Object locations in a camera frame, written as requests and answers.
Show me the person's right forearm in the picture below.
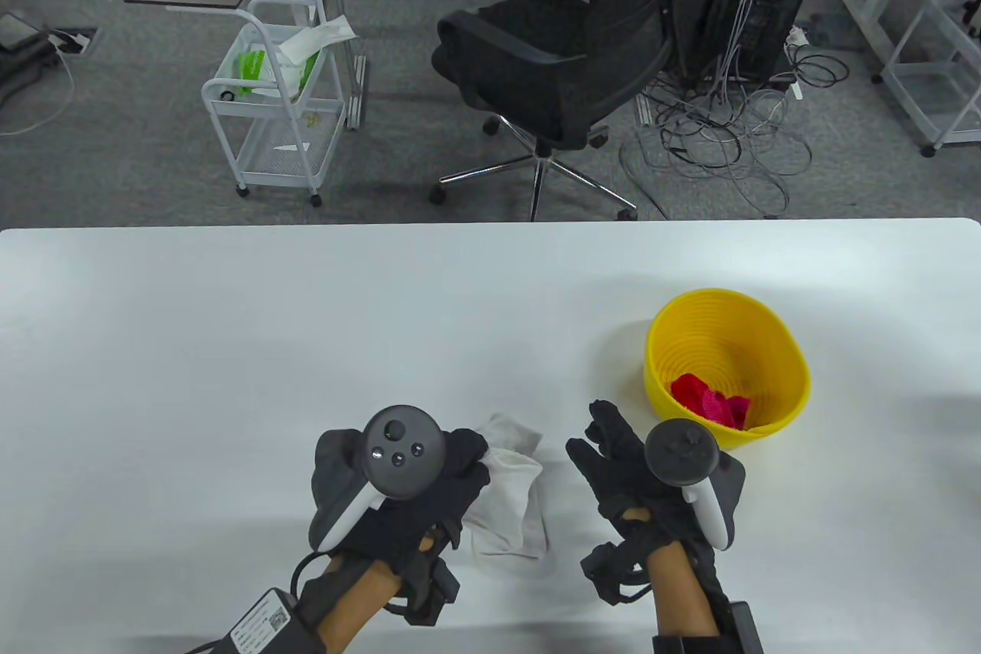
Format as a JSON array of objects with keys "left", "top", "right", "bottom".
[{"left": 648, "top": 543, "right": 722, "bottom": 639}]

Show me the green plastic packet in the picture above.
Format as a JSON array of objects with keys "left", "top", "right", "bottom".
[{"left": 235, "top": 48, "right": 269, "bottom": 97}]

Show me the white paper towel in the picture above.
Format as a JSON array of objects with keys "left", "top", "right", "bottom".
[{"left": 276, "top": 16, "right": 358, "bottom": 64}]

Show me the floor power socket box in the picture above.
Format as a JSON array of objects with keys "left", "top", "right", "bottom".
[{"left": 48, "top": 27, "right": 101, "bottom": 57}]

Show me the person's left hand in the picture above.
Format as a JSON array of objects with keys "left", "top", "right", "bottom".
[{"left": 336, "top": 428, "right": 492, "bottom": 577}]

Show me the white desk leg frame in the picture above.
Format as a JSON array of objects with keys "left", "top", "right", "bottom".
[{"left": 835, "top": 0, "right": 932, "bottom": 84}]

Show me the black mesh office chair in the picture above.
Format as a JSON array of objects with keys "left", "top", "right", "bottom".
[{"left": 429, "top": 0, "right": 717, "bottom": 222}]

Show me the person's right hand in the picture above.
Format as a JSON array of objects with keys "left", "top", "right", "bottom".
[{"left": 566, "top": 399, "right": 710, "bottom": 554}]

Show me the person's left forearm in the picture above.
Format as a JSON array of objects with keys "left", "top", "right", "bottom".
[{"left": 317, "top": 558, "right": 404, "bottom": 654}]

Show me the white green wipes pack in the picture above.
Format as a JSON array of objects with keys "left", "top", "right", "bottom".
[{"left": 264, "top": 54, "right": 323, "bottom": 101}]

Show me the yellow woven basket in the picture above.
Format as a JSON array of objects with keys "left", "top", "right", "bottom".
[{"left": 645, "top": 288, "right": 812, "bottom": 450}]

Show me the white metal rack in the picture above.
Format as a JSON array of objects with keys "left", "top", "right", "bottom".
[{"left": 880, "top": 0, "right": 981, "bottom": 158}]

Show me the tangle of floor cables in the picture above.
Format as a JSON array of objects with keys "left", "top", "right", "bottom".
[{"left": 619, "top": 33, "right": 850, "bottom": 220}]

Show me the white wire utility cart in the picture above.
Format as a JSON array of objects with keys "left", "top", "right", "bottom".
[{"left": 201, "top": 0, "right": 348, "bottom": 209}]

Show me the silver metal stand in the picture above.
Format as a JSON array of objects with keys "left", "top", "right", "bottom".
[{"left": 320, "top": 0, "right": 369, "bottom": 132}]

